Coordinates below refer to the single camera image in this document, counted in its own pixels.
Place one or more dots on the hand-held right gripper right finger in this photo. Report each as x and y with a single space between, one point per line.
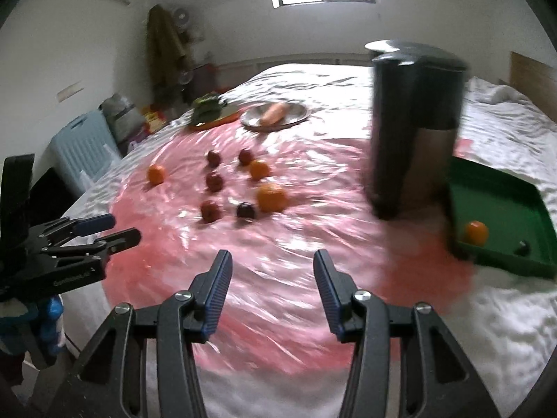
328 287

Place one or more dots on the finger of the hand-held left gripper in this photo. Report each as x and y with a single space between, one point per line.
124 238
93 224

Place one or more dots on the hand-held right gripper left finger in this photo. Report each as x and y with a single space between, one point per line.
219 287

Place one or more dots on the small red apple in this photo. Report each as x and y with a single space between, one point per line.
210 211
213 158
214 181
246 156

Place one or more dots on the dark plum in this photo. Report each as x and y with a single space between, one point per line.
246 210
522 249

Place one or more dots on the large orange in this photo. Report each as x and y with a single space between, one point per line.
271 197

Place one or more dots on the green tray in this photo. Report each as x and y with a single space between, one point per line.
500 209

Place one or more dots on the blue white cloth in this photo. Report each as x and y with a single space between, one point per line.
52 318

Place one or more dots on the pink plastic sheet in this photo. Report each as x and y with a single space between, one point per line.
278 244

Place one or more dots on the light blue plastic crate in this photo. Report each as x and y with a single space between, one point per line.
82 148

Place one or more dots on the grey bag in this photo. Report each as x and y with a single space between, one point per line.
122 115

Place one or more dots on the green leafy vegetable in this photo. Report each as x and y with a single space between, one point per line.
206 106

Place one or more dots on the orange cutting board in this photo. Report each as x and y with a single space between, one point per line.
230 115

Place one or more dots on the white bed sheet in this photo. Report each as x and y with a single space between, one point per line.
500 313

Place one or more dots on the round metal plate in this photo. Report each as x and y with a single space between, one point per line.
296 115

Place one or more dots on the dark steel cylindrical bin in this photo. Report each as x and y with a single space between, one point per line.
413 130

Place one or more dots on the orange sweet potato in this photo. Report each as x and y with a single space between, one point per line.
274 114

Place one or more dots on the hanging brown coat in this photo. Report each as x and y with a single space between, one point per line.
165 48

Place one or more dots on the small white fan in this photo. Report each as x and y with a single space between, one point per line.
180 17

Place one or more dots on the crumpled white blanket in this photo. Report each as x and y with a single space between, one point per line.
500 91

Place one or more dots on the wooden headboard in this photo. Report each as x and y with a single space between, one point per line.
535 78

